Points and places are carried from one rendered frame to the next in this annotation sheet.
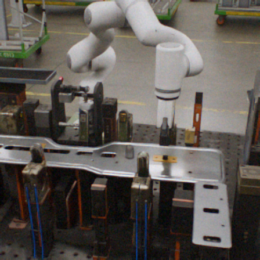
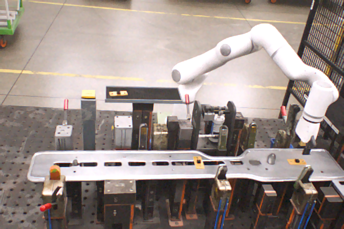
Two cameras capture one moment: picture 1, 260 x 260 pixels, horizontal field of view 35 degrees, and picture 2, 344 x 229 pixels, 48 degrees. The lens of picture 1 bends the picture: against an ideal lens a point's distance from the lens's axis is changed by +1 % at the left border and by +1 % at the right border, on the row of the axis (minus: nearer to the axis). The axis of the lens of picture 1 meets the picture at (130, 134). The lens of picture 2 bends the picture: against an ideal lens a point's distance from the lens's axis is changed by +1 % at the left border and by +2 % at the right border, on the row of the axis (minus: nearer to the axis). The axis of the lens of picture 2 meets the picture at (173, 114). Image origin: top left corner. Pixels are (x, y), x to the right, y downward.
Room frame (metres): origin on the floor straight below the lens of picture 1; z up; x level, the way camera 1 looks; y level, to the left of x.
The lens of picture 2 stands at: (0.12, 0.95, 2.04)
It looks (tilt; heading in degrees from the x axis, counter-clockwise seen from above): 31 degrees down; 339
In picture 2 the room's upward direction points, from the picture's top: 7 degrees clockwise
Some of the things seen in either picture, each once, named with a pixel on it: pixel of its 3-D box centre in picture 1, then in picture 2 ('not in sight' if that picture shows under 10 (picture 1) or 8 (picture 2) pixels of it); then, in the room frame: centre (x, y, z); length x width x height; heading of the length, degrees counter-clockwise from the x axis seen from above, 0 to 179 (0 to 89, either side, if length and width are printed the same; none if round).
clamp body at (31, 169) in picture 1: (39, 208); (216, 212); (1.14, 0.31, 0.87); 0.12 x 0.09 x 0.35; 171
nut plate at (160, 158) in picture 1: (165, 157); (297, 161); (1.24, -0.12, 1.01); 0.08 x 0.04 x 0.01; 81
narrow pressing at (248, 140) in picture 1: (250, 122); not in sight; (1.19, -0.38, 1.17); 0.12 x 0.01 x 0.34; 171
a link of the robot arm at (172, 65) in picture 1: (170, 65); (319, 97); (1.24, -0.12, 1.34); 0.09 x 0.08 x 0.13; 115
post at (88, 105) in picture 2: not in sight; (89, 134); (1.73, 0.77, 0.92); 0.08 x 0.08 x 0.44; 81
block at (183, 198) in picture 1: (181, 233); (320, 216); (1.05, -0.16, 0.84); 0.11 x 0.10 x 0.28; 171
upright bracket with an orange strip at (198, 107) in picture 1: (194, 152); not in sight; (1.38, -0.24, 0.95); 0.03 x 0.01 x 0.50; 81
